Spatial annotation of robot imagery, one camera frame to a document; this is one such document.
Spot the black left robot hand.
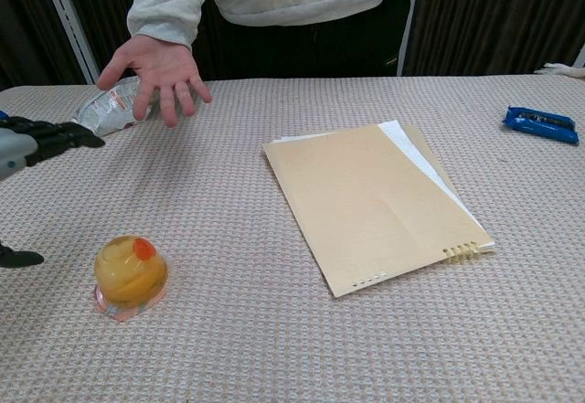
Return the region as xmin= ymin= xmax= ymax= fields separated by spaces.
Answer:
xmin=0 ymin=116 xmax=107 ymax=270

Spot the person's right hand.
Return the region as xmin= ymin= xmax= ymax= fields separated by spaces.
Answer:
xmin=96 ymin=35 xmax=213 ymax=129

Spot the orange fruit jelly cup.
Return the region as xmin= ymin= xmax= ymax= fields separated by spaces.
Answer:
xmin=93 ymin=234 xmax=169 ymax=323

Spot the grey sleeved right forearm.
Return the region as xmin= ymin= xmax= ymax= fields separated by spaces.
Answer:
xmin=126 ymin=0 xmax=215 ymax=51

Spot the silver foil snack packet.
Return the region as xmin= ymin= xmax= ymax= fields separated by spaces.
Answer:
xmin=74 ymin=78 xmax=154 ymax=138

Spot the dark brown curtain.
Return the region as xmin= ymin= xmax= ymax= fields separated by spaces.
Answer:
xmin=0 ymin=0 xmax=138 ymax=92
xmin=404 ymin=0 xmax=585 ymax=78

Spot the tan spiral notebook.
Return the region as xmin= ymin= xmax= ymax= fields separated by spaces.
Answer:
xmin=262 ymin=119 xmax=497 ymax=298

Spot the pink woven tablecloth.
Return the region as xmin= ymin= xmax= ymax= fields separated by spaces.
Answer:
xmin=0 ymin=72 xmax=585 ymax=403

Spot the blue cookie pack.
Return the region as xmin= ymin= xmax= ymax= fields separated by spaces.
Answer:
xmin=502 ymin=105 xmax=580 ymax=147

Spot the white metal frame post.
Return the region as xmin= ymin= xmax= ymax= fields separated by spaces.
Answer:
xmin=396 ymin=0 xmax=422 ymax=78
xmin=37 ymin=0 xmax=101 ymax=86

